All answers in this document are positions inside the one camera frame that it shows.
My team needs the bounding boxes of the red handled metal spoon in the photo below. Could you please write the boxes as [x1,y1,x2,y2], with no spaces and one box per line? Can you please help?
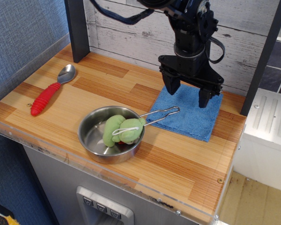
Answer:
[30,64,76,116]

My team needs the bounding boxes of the dark grey post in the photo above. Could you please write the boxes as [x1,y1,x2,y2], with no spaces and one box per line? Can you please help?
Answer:
[64,0,90,63]
[240,0,281,116]

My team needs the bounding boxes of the dark grey right post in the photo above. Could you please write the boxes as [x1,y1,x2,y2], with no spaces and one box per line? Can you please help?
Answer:
[240,0,281,116]

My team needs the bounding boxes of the blue towel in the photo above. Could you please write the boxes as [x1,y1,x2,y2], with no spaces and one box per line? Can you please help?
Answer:
[151,84,223,142]

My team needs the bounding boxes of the silver button panel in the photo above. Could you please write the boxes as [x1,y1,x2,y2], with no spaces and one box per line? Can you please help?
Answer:
[76,186,134,225]

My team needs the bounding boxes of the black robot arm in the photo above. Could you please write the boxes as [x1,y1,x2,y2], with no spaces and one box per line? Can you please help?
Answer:
[140,0,225,108]

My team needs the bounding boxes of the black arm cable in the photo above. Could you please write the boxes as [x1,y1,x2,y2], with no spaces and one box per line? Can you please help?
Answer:
[89,0,226,64]

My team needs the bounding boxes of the white ridged cabinet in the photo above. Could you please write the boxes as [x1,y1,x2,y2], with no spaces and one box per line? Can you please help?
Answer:
[233,89,281,190]

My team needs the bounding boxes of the dark grey left post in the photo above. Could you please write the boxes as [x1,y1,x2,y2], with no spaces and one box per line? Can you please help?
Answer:
[64,0,90,63]

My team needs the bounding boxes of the green plush toy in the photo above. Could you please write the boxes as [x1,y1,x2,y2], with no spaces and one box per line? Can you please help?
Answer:
[103,115,146,147]

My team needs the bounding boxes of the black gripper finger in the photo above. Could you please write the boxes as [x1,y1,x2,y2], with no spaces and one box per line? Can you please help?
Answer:
[162,70,180,95]
[199,88,214,108]

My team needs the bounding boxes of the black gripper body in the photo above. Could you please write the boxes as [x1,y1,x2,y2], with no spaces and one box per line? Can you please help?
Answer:
[158,54,224,95]

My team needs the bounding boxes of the clear acrylic edge guard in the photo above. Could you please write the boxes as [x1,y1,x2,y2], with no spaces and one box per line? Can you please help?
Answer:
[0,111,246,225]

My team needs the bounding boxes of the steel pan with wire handle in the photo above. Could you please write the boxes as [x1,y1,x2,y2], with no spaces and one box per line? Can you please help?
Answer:
[78,106,180,164]

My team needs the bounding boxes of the yellow object at corner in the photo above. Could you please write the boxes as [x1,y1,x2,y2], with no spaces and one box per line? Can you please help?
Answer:
[5,216,20,225]

